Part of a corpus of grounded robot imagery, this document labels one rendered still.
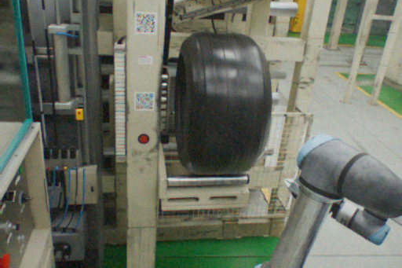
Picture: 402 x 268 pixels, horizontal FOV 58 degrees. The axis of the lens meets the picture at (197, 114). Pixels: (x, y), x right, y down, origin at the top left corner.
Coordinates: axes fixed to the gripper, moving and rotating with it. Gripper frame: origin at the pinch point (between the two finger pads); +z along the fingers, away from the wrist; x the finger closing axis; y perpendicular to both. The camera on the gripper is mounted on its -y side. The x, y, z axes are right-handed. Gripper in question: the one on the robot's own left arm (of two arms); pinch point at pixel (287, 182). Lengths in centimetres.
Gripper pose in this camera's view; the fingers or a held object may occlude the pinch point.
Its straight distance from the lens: 141.0
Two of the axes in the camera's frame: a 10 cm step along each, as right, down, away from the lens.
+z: -7.5, -4.3, 5.1
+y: -0.5, -7.3, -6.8
